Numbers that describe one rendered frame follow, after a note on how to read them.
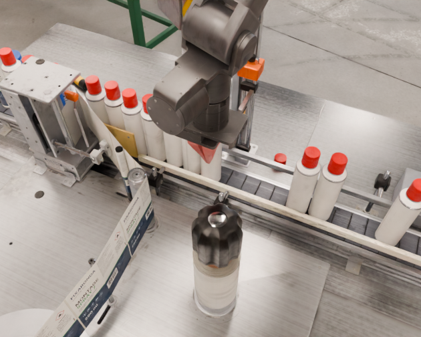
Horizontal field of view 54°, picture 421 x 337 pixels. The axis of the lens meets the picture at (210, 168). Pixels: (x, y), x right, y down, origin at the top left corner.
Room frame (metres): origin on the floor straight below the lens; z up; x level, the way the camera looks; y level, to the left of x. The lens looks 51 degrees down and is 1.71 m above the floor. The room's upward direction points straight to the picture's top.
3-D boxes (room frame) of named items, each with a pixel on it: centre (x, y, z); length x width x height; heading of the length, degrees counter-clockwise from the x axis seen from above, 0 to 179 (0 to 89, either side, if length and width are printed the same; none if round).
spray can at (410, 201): (0.46, -0.40, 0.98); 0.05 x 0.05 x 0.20
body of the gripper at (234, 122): (0.44, 0.00, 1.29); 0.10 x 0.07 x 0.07; 65
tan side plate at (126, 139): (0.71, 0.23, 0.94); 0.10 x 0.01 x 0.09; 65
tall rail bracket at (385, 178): (0.54, -0.39, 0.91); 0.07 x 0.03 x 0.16; 155
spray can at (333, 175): (0.53, -0.26, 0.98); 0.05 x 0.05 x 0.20
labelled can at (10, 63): (0.88, 0.52, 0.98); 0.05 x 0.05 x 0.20
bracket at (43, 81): (0.70, 0.37, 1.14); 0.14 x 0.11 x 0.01; 65
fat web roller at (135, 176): (0.50, 0.15, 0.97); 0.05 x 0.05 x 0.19
